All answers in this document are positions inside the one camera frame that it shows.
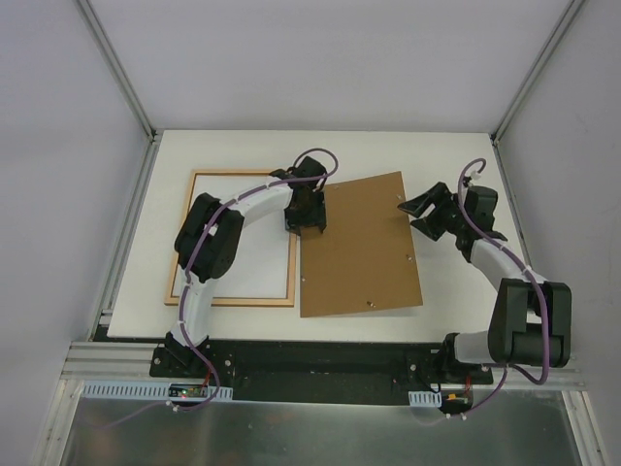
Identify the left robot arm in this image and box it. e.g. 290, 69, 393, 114
164, 148, 339, 378

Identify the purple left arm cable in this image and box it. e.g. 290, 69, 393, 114
99, 147, 341, 428

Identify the white cable duct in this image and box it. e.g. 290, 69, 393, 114
408, 391, 442, 409
82, 381, 233, 403

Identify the aluminium front rail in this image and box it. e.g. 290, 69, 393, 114
60, 342, 588, 391

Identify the right aluminium corner post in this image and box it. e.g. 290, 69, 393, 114
490, 0, 588, 147

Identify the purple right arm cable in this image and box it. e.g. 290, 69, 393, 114
409, 157, 554, 426

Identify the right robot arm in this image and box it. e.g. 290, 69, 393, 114
398, 183, 572, 385

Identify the aluminium corner post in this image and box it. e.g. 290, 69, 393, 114
490, 0, 588, 147
74, 0, 157, 142

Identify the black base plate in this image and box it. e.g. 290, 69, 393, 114
149, 338, 493, 406

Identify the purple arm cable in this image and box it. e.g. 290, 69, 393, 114
99, 147, 341, 428
409, 157, 554, 426

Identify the brown backing board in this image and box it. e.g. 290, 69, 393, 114
300, 172, 423, 318

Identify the left aluminium corner post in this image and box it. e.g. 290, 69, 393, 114
74, 0, 157, 142

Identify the left white cable duct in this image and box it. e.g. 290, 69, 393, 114
82, 381, 233, 403

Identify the wooden picture frame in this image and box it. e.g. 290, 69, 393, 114
162, 168, 298, 309

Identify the right white cable duct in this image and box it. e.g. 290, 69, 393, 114
408, 391, 442, 409

